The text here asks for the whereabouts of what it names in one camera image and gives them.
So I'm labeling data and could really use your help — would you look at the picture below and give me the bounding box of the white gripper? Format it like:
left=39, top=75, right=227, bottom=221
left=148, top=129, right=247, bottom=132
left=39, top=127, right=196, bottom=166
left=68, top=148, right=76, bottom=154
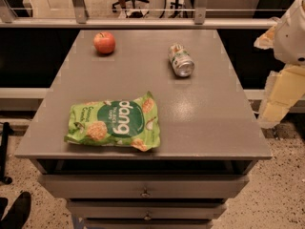
left=254, top=0, right=305, bottom=125

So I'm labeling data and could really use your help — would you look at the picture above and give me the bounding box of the green silver 7up can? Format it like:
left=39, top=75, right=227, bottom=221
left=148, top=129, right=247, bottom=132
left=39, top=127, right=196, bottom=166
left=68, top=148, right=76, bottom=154
left=168, top=43, right=194, bottom=77

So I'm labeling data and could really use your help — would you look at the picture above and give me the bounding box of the grey drawer cabinet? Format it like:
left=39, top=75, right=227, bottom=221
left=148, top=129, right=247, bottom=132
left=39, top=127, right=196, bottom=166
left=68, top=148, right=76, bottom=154
left=16, top=30, right=271, bottom=229

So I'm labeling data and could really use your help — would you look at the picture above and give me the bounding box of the green dang chips bag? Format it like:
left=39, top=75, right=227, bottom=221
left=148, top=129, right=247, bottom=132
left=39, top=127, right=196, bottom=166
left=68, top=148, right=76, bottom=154
left=64, top=92, right=160, bottom=152

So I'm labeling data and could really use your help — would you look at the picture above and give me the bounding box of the red apple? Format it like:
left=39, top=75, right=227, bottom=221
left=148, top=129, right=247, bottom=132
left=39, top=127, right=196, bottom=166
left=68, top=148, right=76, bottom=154
left=93, top=31, right=115, bottom=54

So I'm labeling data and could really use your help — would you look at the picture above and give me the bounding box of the middle grey drawer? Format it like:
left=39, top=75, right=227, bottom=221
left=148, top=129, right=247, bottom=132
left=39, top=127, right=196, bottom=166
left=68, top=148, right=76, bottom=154
left=68, top=200, right=227, bottom=220

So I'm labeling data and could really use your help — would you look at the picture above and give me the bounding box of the bottom grey drawer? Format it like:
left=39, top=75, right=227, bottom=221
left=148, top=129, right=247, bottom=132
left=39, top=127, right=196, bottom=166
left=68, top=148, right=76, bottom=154
left=85, top=219, right=213, bottom=229

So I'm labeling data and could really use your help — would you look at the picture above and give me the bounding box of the metal glass railing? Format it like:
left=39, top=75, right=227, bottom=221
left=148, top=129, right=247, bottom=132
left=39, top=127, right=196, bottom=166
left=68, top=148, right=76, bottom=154
left=0, top=0, right=290, bottom=29

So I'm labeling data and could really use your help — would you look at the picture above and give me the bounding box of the black stand base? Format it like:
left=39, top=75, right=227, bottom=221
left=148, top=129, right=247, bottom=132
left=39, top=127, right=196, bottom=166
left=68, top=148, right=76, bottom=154
left=0, top=122, right=13, bottom=184

